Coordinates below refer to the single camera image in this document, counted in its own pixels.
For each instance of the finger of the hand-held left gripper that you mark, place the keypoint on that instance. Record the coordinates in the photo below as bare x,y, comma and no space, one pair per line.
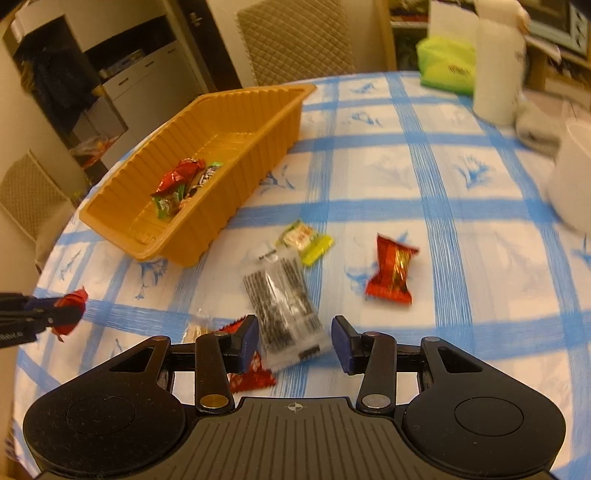
60,318
41,303

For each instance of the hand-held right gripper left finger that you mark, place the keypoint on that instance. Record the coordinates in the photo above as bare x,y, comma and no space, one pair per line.
247,341

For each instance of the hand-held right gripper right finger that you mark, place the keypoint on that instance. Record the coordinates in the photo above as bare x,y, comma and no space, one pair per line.
341,344

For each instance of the red twisted candy packet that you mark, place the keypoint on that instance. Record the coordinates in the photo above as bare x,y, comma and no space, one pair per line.
71,300

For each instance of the small red sawtooth-edged packet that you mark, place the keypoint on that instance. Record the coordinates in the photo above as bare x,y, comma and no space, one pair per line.
254,381

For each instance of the clear black snack packet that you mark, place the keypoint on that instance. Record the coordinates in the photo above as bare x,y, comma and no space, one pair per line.
281,304

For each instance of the large red snack packet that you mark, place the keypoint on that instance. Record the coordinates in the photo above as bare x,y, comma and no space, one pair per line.
178,175
392,272

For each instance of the yellow green candy packet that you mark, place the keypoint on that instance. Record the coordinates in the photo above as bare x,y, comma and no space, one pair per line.
300,237

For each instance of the orange plastic tray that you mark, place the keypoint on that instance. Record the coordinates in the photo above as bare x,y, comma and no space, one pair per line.
221,143

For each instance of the quilted beige chair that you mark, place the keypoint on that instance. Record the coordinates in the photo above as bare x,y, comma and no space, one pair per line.
295,41
27,198

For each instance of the red plastic bag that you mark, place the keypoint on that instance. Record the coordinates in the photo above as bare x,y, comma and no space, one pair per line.
90,150

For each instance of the blue white checked tablecloth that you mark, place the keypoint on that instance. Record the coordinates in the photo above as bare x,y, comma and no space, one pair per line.
369,184

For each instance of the white cabinet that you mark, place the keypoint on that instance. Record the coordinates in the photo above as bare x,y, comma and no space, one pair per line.
138,87

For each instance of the white cup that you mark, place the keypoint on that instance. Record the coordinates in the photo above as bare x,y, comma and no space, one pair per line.
572,184

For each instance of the green tissue box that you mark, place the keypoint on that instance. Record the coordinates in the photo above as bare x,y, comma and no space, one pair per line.
443,64

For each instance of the dark door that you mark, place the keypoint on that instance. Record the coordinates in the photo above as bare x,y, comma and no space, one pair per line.
212,46

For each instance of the wooden shelf unit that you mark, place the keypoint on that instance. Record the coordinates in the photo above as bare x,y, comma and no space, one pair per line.
385,37

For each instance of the white thermos bottle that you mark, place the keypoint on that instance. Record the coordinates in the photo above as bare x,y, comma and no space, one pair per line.
496,69

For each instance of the light blue toaster oven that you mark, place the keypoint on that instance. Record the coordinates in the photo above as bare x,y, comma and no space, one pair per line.
577,23

